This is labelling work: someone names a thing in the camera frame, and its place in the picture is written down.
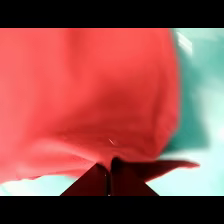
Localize red T-shirt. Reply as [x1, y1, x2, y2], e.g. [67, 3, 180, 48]
[0, 27, 201, 185]

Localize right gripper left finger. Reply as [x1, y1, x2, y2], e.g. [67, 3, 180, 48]
[60, 162, 109, 197]

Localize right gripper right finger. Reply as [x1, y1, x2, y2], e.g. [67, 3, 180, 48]
[109, 157, 160, 197]

